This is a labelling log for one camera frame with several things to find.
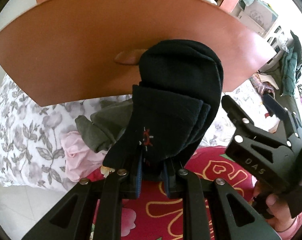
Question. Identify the pink sleeve forearm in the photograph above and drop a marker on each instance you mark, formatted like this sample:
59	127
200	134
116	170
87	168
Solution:
292	230

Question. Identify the pile of toys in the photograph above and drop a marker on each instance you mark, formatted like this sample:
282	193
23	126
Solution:
262	87

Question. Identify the teal hanging clothes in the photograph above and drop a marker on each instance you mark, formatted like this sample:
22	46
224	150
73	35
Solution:
291	65

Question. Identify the person's right hand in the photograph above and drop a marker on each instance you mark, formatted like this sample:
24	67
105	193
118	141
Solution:
282	219

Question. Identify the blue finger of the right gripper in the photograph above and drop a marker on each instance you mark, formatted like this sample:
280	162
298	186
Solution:
283	114
236	114

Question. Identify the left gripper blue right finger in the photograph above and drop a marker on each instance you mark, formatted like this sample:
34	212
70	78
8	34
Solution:
169	179

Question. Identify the grey floral bed sheet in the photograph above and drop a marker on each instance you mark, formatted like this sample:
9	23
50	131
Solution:
31	153

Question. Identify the grey green cloth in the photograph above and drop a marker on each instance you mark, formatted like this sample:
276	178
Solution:
106	126

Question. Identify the red floral blanket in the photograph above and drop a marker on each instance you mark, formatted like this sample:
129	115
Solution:
154	216

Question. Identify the wooden drawer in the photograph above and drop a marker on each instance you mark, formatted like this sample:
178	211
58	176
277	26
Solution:
65	50

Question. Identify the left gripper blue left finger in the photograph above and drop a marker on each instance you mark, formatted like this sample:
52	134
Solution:
138	179

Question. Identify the dark navy socks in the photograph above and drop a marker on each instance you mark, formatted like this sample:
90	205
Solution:
174	104

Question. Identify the pink cloth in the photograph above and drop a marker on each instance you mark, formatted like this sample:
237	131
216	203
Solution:
81	161

